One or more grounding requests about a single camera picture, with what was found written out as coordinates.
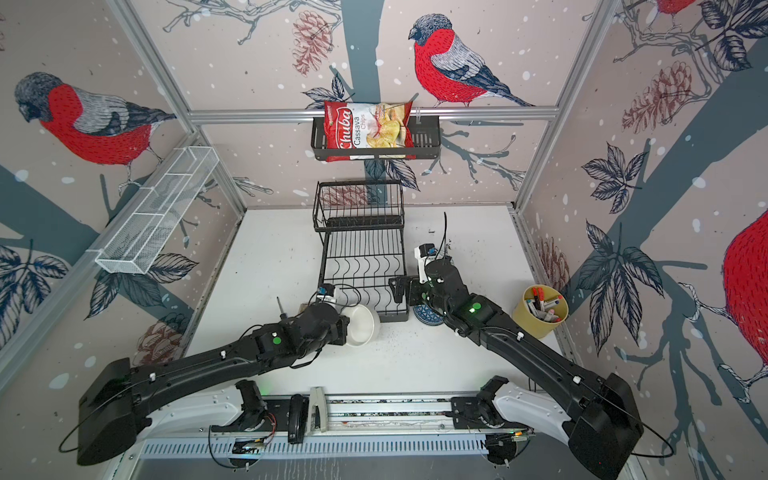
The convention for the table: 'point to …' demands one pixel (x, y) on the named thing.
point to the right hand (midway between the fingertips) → (398, 285)
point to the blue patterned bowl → (427, 315)
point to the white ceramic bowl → (364, 326)
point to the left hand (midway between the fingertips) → (349, 319)
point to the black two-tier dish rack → (364, 244)
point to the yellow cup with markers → (539, 310)
